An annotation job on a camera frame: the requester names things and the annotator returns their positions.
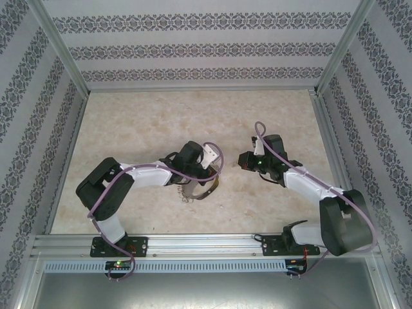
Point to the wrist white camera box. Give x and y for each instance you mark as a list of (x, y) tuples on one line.
[(210, 154), (259, 148)]

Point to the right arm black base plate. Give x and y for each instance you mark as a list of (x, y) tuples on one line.
[(272, 246)]

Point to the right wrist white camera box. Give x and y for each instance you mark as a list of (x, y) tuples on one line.
[(259, 148)]

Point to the thin aluminium frame bar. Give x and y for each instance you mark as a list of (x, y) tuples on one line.
[(206, 89)]

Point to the grey metal sheet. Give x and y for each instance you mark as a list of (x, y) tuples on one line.
[(206, 293)]

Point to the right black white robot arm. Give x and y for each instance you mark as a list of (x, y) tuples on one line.
[(344, 225)]

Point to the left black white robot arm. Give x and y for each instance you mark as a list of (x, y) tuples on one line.
[(103, 190)]

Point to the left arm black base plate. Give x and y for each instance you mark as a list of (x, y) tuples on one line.
[(141, 246)]

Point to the aluminium side rail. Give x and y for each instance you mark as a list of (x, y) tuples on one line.
[(318, 103)]

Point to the aluminium frame post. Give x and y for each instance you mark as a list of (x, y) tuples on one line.
[(61, 48), (342, 48)]

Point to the wide aluminium mounting rail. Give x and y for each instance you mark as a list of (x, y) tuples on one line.
[(206, 246)]

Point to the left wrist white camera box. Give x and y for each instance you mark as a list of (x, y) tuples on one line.
[(210, 154)]

